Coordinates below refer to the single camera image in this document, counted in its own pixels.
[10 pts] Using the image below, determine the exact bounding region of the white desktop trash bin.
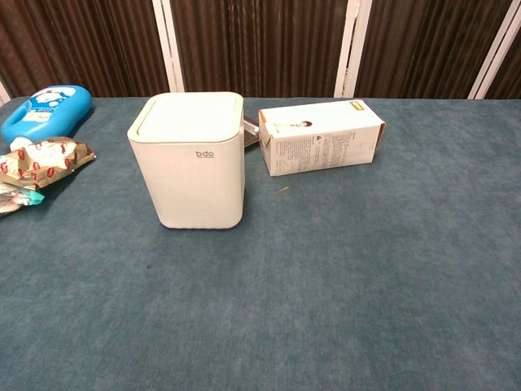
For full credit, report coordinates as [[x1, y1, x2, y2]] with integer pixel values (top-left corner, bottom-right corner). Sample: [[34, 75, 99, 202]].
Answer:
[[126, 91, 246, 230]]

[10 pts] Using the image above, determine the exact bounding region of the white printed cardboard box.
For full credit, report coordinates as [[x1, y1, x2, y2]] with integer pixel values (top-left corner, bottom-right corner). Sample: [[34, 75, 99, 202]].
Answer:
[[258, 99, 387, 178]]

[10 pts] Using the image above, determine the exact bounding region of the blue-green table cloth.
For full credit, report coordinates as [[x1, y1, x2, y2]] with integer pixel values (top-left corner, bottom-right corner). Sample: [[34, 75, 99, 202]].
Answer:
[[0, 95, 521, 391]]

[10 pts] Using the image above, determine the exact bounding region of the brown folding screen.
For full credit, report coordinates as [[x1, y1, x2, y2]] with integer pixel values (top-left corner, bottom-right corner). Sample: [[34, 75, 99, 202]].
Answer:
[[0, 0, 521, 103]]

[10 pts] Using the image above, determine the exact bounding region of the brown red snack bag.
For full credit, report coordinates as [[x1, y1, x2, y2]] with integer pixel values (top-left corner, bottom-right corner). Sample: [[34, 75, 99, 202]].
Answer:
[[0, 136, 97, 191]]

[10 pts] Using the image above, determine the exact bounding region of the blue detergent bottle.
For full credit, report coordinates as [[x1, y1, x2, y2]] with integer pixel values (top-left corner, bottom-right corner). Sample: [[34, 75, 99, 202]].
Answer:
[[0, 84, 94, 151]]

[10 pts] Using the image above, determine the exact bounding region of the teal white wipes pack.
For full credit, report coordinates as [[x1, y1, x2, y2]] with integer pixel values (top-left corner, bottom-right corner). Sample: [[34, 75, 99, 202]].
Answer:
[[0, 181, 45, 218]]

